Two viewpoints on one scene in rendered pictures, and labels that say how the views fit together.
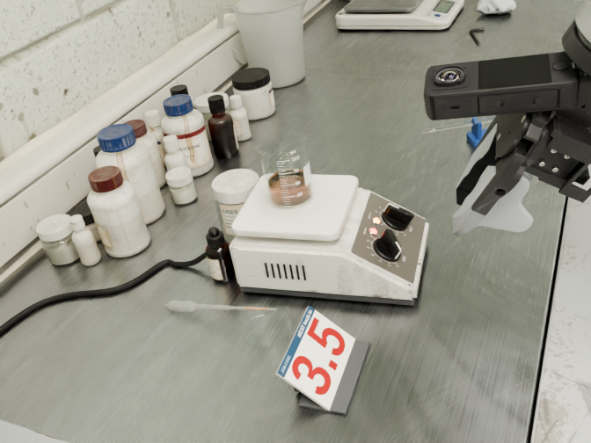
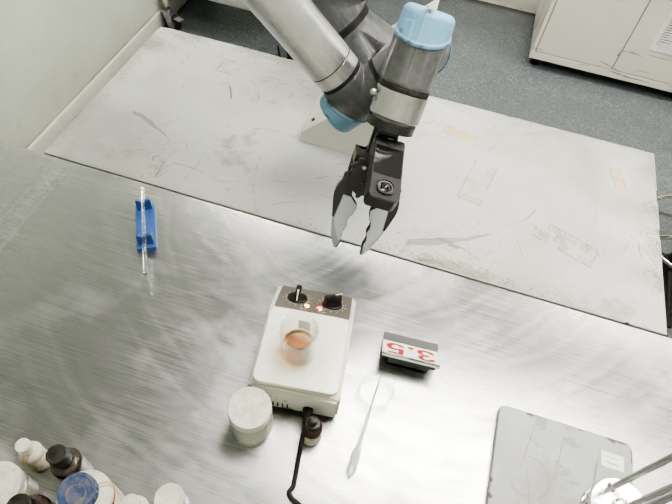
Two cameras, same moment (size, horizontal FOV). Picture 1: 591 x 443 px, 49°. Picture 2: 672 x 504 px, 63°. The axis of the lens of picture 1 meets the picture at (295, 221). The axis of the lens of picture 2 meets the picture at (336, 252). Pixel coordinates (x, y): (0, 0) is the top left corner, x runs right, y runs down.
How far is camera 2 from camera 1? 0.84 m
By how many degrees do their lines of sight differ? 73
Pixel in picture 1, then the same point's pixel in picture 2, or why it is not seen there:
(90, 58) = not seen: outside the picture
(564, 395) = (415, 251)
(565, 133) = not seen: hidden behind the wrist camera
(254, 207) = (308, 379)
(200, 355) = (399, 438)
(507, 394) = (416, 272)
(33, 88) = not seen: outside the picture
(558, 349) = (384, 246)
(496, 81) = (394, 170)
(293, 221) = (331, 348)
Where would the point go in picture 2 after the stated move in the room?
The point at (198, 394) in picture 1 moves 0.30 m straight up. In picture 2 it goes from (432, 432) to (497, 337)
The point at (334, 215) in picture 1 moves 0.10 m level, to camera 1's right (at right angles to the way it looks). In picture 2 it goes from (326, 321) to (314, 265)
